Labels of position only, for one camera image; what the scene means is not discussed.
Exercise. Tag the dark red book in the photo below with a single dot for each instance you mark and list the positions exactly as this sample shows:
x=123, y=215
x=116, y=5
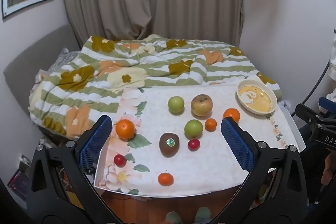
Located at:
x=19, y=183

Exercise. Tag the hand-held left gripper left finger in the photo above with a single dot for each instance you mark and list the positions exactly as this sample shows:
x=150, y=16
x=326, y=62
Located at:
x=95, y=142

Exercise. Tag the green striped floral blanket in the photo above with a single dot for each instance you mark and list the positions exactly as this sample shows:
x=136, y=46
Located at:
x=147, y=64

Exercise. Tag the brown kiwi with sticker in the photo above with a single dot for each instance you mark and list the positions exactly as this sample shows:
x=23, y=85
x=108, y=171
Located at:
x=169, y=146

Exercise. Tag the grey padded headboard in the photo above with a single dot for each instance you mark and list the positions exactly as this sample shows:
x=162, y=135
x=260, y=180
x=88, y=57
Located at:
x=26, y=61

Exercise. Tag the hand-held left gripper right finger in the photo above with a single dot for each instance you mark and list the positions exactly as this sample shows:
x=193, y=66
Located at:
x=237, y=146

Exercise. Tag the person's right hand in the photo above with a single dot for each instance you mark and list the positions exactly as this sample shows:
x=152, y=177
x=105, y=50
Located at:
x=328, y=169

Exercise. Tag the green apple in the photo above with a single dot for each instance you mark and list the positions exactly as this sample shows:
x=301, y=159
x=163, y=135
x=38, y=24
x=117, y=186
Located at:
x=176, y=104
x=193, y=128

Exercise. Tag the wooden table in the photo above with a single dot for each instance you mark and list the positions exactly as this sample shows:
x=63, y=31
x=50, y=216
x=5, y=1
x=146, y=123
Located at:
x=157, y=209

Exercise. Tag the patterned white cloth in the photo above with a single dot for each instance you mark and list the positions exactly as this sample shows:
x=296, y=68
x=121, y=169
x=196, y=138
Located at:
x=284, y=104

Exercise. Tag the large brownish apple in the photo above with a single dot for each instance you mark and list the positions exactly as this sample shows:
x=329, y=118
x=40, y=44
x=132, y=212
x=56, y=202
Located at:
x=201, y=105

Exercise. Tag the small tangerine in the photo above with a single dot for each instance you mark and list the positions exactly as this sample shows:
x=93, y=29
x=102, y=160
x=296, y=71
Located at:
x=210, y=124
x=166, y=178

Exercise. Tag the cream yellow bowl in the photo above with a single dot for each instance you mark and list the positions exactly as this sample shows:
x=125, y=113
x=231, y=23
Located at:
x=258, y=98

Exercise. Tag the large orange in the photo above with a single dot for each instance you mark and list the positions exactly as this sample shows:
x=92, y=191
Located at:
x=125, y=129

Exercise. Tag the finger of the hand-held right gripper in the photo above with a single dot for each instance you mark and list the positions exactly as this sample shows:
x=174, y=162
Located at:
x=307, y=112
x=328, y=103

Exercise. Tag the green slipper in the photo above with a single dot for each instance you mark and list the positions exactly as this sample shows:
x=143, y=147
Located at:
x=202, y=214
x=173, y=218

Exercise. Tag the red cherry tomato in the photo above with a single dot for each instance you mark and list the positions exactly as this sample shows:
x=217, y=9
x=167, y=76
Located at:
x=119, y=160
x=193, y=144

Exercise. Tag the white floral tablecloth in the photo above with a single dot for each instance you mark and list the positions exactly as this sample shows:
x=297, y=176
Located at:
x=149, y=163

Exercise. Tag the grey patterned pillow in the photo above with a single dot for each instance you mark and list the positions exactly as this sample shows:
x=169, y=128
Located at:
x=61, y=58

